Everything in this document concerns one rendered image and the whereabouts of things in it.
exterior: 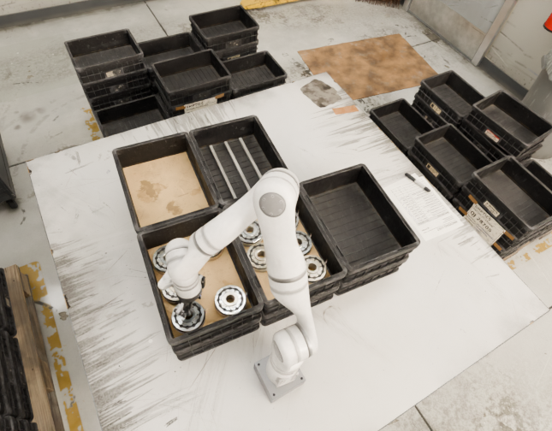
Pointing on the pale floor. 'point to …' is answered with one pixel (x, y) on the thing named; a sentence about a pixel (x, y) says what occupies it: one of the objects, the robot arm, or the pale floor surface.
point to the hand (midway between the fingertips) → (192, 304)
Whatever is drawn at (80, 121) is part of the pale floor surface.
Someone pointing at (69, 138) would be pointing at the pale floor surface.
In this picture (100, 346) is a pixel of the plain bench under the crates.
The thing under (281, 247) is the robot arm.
